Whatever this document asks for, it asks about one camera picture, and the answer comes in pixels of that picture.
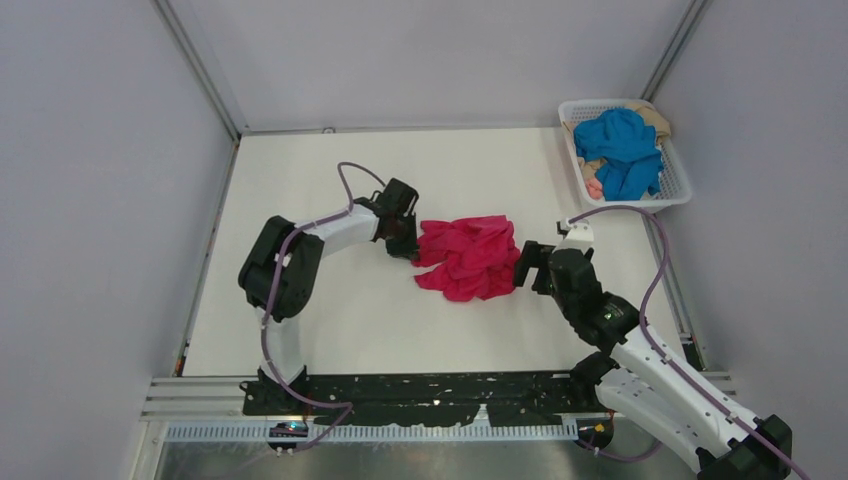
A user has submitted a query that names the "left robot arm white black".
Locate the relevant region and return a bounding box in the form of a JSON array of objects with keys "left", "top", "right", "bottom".
[{"left": 238, "top": 178, "right": 419, "bottom": 414}]

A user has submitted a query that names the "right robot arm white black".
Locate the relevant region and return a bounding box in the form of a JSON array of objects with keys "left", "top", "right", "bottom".
[{"left": 513, "top": 241, "right": 793, "bottom": 479}]

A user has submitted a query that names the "salmon pink t shirt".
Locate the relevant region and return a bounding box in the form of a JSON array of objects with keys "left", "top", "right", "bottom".
[{"left": 585, "top": 177, "right": 604, "bottom": 201}]

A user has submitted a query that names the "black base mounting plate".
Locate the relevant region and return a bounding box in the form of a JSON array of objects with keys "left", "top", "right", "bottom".
[{"left": 240, "top": 370, "right": 607, "bottom": 427}]

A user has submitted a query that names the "blue t shirt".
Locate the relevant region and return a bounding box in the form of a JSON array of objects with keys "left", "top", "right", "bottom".
[{"left": 574, "top": 108, "right": 664, "bottom": 202}]

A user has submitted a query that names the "beige t shirt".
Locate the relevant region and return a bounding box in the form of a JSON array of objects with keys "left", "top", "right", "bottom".
[{"left": 558, "top": 99, "right": 671, "bottom": 184}]

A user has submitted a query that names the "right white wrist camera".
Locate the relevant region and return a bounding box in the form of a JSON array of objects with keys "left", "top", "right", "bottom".
[{"left": 555, "top": 219, "right": 594, "bottom": 254}]

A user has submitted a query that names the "aluminium frame rail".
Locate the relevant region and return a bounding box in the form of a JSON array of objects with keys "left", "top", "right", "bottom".
[{"left": 139, "top": 374, "right": 747, "bottom": 423}]

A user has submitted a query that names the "white slotted cable duct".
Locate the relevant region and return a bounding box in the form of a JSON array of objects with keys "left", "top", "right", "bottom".
[{"left": 164, "top": 419, "right": 578, "bottom": 443}]

